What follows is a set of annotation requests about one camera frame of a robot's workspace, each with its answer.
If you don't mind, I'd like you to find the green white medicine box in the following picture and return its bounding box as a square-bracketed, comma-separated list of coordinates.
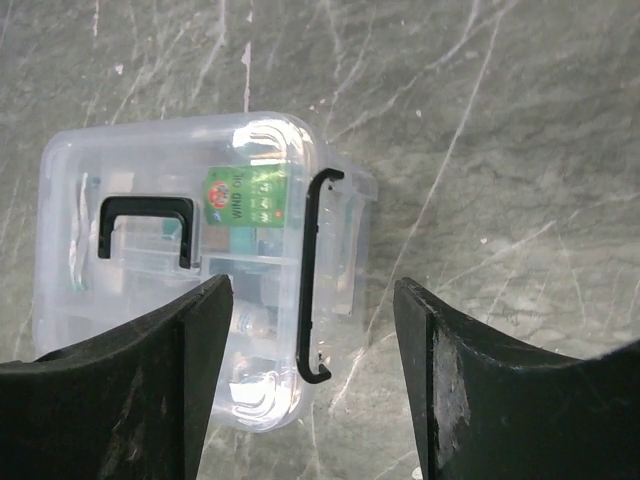
[204, 164, 288, 228]

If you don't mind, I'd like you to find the clear box lid black handle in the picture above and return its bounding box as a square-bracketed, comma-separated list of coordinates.
[32, 110, 321, 432]

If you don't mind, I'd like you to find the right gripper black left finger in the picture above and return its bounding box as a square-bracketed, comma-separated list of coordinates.
[1, 275, 233, 479]

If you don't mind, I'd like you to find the clear plastic medicine box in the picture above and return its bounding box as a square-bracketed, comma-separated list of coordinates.
[295, 146, 378, 386]

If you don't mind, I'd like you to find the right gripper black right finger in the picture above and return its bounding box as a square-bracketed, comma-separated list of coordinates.
[393, 278, 639, 479]

